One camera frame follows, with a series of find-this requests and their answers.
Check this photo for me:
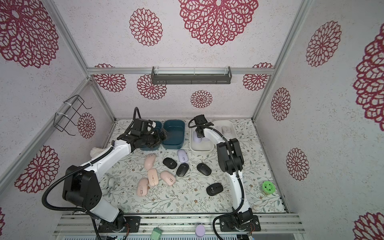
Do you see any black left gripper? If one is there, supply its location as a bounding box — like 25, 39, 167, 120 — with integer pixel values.
141, 127, 172, 150

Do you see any large purple mouse bottom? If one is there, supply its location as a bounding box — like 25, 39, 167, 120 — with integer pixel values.
193, 131, 203, 144

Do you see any white mouse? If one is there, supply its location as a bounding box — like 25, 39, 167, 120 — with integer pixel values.
222, 126, 232, 136

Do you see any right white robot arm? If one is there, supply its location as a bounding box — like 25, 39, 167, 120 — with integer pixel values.
195, 125, 253, 224

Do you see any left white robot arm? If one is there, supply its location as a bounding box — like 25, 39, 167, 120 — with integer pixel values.
63, 129, 167, 223

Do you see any left teal storage box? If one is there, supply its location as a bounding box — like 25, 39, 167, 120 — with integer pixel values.
140, 121, 167, 151

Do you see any teal storage box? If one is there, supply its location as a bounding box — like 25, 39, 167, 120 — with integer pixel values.
140, 121, 167, 151
162, 120, 186, 150

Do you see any right teal storage box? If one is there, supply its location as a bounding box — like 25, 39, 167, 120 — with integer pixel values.
162, 120, 186, 150

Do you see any left white storage box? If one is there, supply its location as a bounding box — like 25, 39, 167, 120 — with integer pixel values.
190, 128, 215, 155

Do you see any white storage box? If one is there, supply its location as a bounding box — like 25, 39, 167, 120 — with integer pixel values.
190, 128, 215, 155
213, 120, 238, 140

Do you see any right white storage box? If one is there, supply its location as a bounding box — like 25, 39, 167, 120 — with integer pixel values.
213, 120, 238, 140

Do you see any black mouse top left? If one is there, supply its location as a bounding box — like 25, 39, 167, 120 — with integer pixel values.
163, 158, 178, 170

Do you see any black mouse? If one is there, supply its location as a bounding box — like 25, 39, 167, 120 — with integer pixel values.
176, 163, 190, 178
206, 183, 224, 197
163, 158, 178, 170
197, 163, 212, 176

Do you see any pink mouse top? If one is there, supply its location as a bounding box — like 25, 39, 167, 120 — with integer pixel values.
144, 154, 157, 171

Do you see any pink mouse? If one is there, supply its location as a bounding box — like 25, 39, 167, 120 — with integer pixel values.
137, 178, 149, 197
144, 154, 157, 171
160, 171, 176, 186
148, 169, 159, 187

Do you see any black mouse centre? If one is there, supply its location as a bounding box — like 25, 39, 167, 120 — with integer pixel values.
176, 163, 190, 178

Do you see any pink mouse middle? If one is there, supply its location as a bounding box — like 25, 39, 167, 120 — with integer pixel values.
148, 169, 159, 187

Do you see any pink mouse right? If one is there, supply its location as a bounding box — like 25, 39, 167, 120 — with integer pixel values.
160, 171, 176, 186

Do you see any floral table mat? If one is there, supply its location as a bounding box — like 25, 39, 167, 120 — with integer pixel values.
106, 119, 286, 213

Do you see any pink mouse bottom left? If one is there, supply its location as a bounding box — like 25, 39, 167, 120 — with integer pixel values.
137, 178, 149, 197

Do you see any black mouse bottom right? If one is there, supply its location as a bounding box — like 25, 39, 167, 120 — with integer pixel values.
206, 183, 224, 197

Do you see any white plush dog toy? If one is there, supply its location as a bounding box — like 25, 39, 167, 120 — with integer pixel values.
90, 147, 105, 159

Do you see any green round toy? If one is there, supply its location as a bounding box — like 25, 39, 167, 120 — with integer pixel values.
262, 181, 276, 196

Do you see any green connector block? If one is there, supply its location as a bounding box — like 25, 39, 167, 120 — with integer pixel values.
150, 228, 163, 240

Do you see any purple round cap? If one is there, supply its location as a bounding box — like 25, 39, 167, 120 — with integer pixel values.
195, 225, 206, 238

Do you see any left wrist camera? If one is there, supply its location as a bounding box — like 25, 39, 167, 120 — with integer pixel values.
131, 119, 152, 136

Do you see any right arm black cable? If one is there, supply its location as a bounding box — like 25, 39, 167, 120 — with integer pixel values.
188, 117, 245, 240

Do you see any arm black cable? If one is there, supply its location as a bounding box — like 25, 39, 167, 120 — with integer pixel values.
41, 145, 115, 240
188, 117, 245, 240

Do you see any black wire wall rack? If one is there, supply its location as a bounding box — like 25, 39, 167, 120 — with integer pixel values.
53, 95, 92, 137

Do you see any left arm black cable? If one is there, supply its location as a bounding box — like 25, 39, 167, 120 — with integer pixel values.
41, 145, 115, 240

